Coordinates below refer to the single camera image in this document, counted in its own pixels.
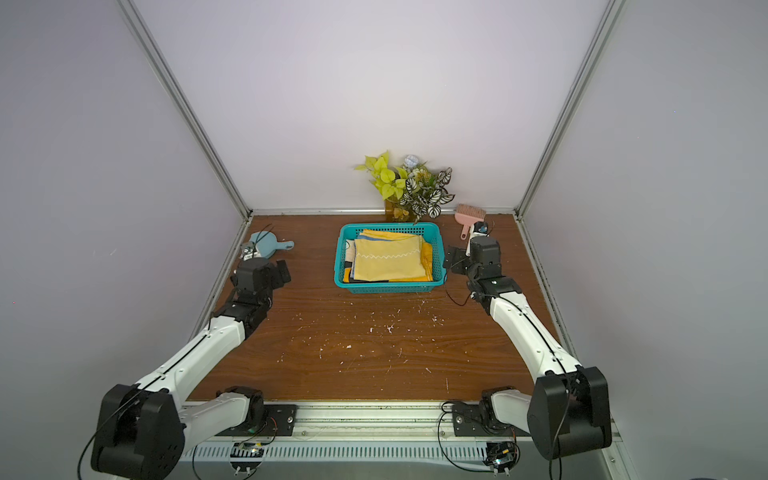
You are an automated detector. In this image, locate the orange patterned pillowcase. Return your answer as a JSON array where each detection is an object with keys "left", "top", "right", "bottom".
[{"left": 344, "top": 230, "right": 432, "bottom": 282}]

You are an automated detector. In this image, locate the olive yellow zigzag pillowcase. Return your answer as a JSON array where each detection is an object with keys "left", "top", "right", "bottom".
[{"left": 353, "top": 236, "right": 426, "bottom": 282}]

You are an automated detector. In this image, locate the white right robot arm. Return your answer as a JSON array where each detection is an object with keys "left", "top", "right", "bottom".
[{"left": 444, "top": 235, "right": 613, "bottom": 460}]

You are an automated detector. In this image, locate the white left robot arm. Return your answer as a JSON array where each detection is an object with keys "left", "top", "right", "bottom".
[{"left": 81, "top": 258, "right": 291, "bottom": 479}]

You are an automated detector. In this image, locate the teal plastic perforated basket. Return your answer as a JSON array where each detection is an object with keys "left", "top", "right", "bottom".
[{"left": 334, "top": 222, "right": 447, "bottom": 294}]

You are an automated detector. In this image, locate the light blue dustpan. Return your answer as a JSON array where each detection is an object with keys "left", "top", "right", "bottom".
[{"left": 247, "top": 231, "right": 294, "bottom": 259}]

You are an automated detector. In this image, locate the pink hand brush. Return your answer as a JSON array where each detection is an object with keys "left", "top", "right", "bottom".
[{"left": 454, "top": 204, "right": 486, "bottom": 240}]

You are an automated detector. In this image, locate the artificial potted plant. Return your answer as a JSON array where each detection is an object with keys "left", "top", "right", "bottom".
[{"left": 355, "top": 151, "right": 455, "bottom": 223}]

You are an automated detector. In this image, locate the left circuit board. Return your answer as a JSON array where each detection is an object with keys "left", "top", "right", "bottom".
[{"left": 229, "top": 442, "right": 266, "bottom": 479}]

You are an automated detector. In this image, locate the circuit board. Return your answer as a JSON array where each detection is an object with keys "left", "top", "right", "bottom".
[
  {"left": 483, "top": 441, "right": 521, "bottom": 476},
  {"left": 229, "top": 442, "right": 266, "bottom": 479}
]

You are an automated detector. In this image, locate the right circuit board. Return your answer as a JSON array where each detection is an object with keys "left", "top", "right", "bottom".
[{"left": 483, "top": 441, "right": 521, "bottom": 476}]

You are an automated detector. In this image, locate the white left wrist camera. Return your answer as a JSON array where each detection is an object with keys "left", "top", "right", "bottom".
[{"left": 240, "top": 241, "right": 261, "bottom": 261}]

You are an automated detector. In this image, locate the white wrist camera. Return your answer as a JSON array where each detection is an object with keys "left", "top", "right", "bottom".
[
  {"left": 466, "top": 221, "right": 489, "bottom": 256},
  {"left": 240, "top": 241, "right": 261, "bottom": 261}
]

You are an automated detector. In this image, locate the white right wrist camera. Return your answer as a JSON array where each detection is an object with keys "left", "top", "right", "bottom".
[{"left": 466, "top": 221, "right": 489, "bottom": 256}]

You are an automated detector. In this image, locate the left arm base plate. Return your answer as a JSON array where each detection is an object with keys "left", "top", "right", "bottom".
[{"left": 216, "top": 403, "right": 298, "bottom": 437}]

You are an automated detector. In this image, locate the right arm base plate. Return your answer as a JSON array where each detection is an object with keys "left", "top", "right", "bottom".
[{"left": 442, "top": 401, "right": 530, "bottom": 437}]

